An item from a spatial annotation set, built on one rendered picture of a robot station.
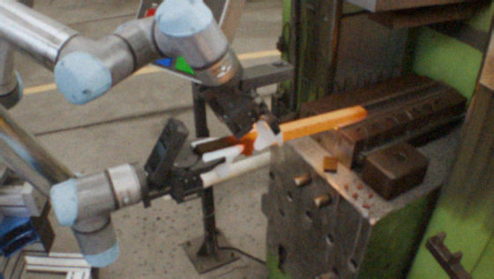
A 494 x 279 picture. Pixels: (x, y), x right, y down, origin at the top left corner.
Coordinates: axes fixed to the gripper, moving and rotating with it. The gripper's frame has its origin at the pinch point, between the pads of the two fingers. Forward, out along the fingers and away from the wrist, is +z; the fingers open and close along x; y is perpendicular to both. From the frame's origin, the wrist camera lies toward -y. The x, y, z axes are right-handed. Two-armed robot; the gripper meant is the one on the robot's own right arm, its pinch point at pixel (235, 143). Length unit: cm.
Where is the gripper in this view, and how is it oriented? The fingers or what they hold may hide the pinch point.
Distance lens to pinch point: 80.3
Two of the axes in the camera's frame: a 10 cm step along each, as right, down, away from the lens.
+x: 4.8, 5.0, -7.2
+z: 8.8, -2.6, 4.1
